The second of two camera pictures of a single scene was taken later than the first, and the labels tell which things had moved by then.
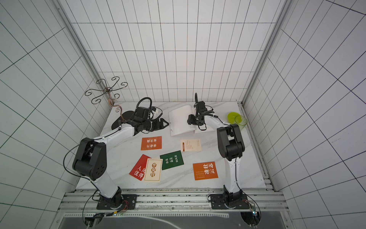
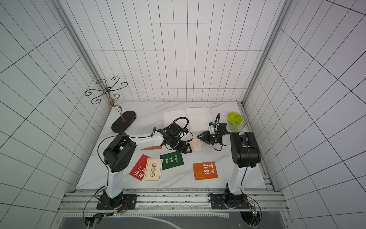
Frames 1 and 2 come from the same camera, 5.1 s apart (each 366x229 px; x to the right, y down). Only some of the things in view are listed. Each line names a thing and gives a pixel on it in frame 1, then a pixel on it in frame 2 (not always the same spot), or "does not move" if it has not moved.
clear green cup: (241, 120) does not move
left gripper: (157, 127) → (183, 143)
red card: (138, 171) does not move
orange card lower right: (205, 171) does not move
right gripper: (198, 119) → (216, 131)
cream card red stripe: (188, 145) does not move
